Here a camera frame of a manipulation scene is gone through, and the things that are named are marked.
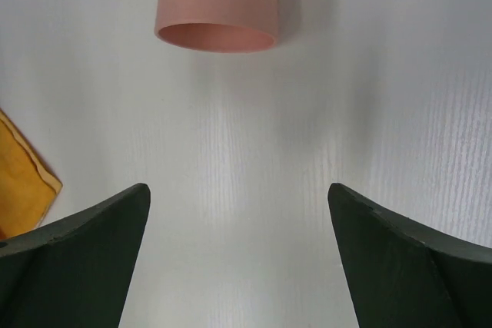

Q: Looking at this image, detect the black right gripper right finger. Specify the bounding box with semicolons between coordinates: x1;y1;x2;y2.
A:
327;183;491;327

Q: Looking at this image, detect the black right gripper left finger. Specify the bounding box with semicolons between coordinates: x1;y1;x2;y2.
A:
1;184;151;327

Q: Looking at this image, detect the orange Mickey Mouse placemat cloth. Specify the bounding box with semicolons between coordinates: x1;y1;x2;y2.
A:
1;113;62;240

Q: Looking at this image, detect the pink plastic cup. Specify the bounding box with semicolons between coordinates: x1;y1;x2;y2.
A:
155;0;279;53

